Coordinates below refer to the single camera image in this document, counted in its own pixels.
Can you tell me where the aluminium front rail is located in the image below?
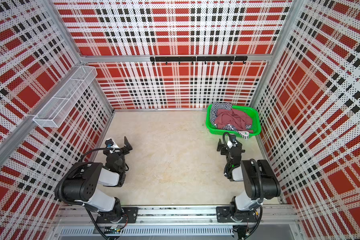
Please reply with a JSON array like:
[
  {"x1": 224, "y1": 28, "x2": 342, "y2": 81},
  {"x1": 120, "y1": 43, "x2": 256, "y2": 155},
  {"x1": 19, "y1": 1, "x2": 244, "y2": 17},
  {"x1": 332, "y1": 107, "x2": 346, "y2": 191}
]
[{"x1": 53, "y1": 204, "x2": 299, "y2": 227}]

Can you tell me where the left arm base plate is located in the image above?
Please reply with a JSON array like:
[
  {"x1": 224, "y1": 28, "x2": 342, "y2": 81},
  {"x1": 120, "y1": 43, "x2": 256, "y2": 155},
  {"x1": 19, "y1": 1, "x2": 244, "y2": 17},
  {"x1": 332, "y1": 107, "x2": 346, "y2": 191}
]
[{"x1": 96, "y1": 207, "x2": 138, "y2": 225}]

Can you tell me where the black hook rail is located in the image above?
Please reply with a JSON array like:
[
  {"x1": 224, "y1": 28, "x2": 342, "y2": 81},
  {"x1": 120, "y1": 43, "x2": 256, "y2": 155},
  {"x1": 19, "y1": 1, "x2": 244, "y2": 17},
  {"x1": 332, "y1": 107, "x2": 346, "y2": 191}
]
[{"x1": 150, "y1": 56, "x2": 248, "y2": 64}]

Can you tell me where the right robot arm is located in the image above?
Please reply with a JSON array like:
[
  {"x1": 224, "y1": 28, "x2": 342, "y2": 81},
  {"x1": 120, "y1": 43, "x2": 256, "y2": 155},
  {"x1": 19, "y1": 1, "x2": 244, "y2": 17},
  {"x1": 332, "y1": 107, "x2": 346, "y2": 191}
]
[{"x1": 216, "y1": 132, "x2": 281, "y2": 223}]

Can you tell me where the green plastic basket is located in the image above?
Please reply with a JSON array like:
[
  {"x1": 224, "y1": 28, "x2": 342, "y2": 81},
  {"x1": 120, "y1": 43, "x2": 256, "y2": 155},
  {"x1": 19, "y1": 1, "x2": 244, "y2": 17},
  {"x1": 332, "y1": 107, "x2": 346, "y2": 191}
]
[{"x1": 206, "y1": 105, "x2": 261, "y2": 138}]

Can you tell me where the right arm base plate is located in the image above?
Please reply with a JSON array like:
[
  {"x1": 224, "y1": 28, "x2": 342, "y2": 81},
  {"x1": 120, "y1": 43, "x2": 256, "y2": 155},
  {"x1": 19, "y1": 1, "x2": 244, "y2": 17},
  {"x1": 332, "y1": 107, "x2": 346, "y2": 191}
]
[{"x1": 216, "y1": 206, "x2": 258, "y2": 223}]

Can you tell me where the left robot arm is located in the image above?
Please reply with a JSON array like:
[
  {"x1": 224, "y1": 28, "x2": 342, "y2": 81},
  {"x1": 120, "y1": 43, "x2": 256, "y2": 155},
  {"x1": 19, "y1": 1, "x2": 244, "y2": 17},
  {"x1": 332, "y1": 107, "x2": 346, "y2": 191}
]
[{"x1": 55, "y1": 137, "x2": 133, "y2": 223}]

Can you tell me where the maroon tank top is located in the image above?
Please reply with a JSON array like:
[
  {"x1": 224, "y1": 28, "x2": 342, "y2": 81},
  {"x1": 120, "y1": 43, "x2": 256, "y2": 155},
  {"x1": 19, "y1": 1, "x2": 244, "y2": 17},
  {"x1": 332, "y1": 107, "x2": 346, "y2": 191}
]
[{"x1": 212, "y1": 109, "x2": 254, "y2": 134}]

